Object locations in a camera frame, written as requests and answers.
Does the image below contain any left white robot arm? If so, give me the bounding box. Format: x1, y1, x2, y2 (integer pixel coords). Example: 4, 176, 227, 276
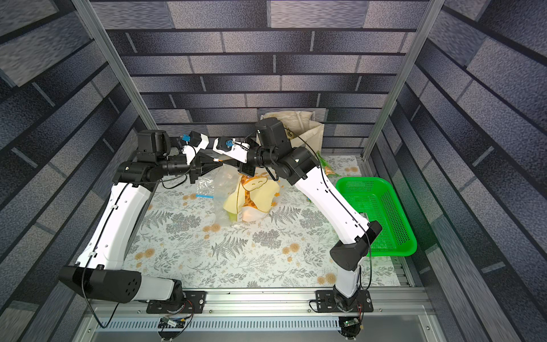
59, 130, 214, 306

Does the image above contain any left circuit board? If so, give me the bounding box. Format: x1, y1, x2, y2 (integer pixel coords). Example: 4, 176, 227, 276
158, 316, 193, 331

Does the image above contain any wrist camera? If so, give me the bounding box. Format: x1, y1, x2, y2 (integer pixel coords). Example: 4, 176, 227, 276
212, 137, 250, 163
179, 131, 209, 165

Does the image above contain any left aluminium frame post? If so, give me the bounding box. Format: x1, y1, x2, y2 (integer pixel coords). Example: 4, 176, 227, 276
71, 0, 158, 130

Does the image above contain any aluminium frame post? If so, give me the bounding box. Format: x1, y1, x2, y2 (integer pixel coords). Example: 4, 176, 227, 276
71, 0, 158, 130
360, 0, 445, 161

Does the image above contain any circuit board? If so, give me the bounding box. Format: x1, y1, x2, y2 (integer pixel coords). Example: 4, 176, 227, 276
158, 316, 193, 331
339, 317, 362, 339

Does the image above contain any blue zip clear bag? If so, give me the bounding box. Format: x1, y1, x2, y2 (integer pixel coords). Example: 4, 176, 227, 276
195, 175, 215, 200

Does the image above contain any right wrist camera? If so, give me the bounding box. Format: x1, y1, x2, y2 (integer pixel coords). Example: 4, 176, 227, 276
212, 137, 250, 163

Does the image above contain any right aluminium frame post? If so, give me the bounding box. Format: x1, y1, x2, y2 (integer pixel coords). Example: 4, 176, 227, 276
360, 0, 445, 161

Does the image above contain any green chips bag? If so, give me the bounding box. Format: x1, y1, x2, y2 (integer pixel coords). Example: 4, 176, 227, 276
316, 152, 339, 177

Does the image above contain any clear orange zip-top bag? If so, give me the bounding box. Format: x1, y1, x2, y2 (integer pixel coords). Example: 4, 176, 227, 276
205, 165, 271, 226

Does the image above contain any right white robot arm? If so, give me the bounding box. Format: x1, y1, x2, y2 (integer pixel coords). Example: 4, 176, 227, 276
246, 118, 383, 312

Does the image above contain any beige canvas tote bag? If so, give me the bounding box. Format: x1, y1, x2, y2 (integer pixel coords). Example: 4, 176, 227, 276
255, 111, 325, 165

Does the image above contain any giraffe yellow toy package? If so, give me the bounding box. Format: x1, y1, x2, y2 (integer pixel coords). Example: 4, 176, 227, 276
223, 173, 281, 222

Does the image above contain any right circuit board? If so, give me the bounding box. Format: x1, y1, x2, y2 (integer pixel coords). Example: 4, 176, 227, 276
339, 317, 362, 339

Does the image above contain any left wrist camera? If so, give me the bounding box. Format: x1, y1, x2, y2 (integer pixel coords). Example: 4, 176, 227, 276
179, 131, 209, 165

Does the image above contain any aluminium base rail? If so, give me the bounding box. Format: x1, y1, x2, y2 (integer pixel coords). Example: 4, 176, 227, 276
75, 287, 434, 341

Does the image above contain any green plastic basket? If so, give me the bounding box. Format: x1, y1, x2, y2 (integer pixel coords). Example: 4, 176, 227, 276
336, 177, 417, 257

